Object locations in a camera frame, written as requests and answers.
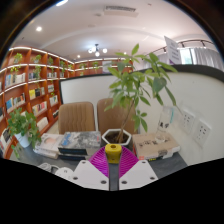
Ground thin white book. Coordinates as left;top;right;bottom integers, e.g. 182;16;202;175
33;146;59;160

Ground clear acrylic sign stand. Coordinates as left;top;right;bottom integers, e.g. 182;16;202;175
155;105;175;144

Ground white notice on shelf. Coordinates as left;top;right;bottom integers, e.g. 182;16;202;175
102;60;113;74

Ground yellow and white charger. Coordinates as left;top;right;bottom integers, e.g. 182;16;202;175
104;143;123;164

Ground ivy plant in white pot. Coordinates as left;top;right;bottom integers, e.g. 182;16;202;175
7;107;43;159

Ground orange wooden bookshelf unit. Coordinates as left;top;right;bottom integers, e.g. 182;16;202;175
0;45;134;158

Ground recessed ceiling lights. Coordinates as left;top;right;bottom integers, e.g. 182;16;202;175
34;0;84;61

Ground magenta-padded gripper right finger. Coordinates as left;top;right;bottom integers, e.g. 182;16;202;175
118;145;159;191

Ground white curtain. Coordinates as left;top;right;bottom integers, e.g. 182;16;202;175
191;46;224;73

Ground white hanging sign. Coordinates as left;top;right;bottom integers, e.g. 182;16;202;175
163;35;183;65

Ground dark blue-spined book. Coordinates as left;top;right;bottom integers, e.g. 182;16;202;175
58;146;98;161

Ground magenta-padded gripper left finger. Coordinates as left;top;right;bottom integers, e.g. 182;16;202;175
68;145;110;192

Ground white wall socket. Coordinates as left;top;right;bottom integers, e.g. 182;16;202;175
193;119;212;148
181;110;196;135

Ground ceiling air vent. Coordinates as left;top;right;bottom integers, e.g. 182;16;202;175
103;4;139;18

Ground tall plant in black pot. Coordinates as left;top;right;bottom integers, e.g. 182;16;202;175
101;43;178;149

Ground tan upholstered chair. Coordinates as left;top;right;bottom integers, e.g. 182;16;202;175
96;97;138;136
57;101;97;135

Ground ceiling chandelier lamp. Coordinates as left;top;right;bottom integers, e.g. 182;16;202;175
87;43;109;58

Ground thick dark grey-covered book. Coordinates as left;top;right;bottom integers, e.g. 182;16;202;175
58;130;102;150

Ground white book with pink print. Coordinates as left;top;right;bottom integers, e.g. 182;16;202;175
34;133;64;154

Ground red-spined book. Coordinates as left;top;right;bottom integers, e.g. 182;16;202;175
146;153;183;163

